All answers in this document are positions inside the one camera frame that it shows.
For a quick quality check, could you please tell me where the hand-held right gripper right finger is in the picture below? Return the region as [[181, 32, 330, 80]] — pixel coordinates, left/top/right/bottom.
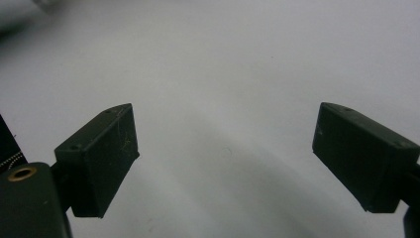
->
[[311, 101, 420, 214]]

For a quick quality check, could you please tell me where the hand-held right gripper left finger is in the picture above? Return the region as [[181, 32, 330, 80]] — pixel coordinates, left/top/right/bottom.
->
[[50, 102, 141, 219]]

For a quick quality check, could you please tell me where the white table board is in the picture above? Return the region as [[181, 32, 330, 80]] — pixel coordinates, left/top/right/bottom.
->
[[0, 0, 420, 238]]

